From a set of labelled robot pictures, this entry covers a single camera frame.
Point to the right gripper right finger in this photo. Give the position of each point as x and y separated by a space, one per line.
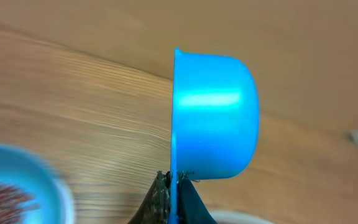
191 209

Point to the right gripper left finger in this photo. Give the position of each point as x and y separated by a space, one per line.
155 207

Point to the blue plastic measuring scoop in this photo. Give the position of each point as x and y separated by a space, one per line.
215 119

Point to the clear plastic container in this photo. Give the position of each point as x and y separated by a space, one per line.
230 217

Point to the white digital kitchen scale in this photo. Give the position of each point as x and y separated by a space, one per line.
66 201

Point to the teal blue bowl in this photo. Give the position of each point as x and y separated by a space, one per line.
33 175

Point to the red beans in bowl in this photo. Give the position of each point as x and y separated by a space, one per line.
14 203

